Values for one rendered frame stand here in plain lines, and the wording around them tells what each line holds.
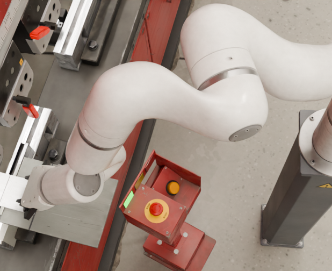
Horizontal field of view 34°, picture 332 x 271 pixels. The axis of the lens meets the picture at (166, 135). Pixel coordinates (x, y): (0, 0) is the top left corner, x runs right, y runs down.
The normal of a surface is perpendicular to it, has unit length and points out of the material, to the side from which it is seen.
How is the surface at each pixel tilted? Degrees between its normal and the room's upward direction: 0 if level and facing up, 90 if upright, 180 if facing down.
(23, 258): 0
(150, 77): 10
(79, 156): 72
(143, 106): 64
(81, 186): 39
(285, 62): 32
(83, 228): 0
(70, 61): 90
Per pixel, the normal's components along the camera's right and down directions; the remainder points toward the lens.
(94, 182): 0.59, -0.14
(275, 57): -0.07, 0.29
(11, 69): 0.96, 0.22
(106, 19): -0.06, -0.37
